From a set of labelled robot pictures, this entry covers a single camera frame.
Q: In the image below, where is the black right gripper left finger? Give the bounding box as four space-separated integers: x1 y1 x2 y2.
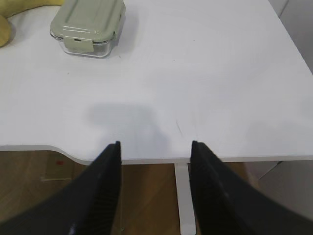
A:
0 141 121 235

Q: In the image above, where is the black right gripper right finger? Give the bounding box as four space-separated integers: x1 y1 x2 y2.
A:
190 141 313 235

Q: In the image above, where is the green lid glass food container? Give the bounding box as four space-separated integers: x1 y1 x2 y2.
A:
50 0 126 58

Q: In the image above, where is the yellow toy banana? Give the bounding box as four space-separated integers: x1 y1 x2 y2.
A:
0 0 64 47

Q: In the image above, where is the white table leg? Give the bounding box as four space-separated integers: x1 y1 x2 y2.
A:
174 164 196 235

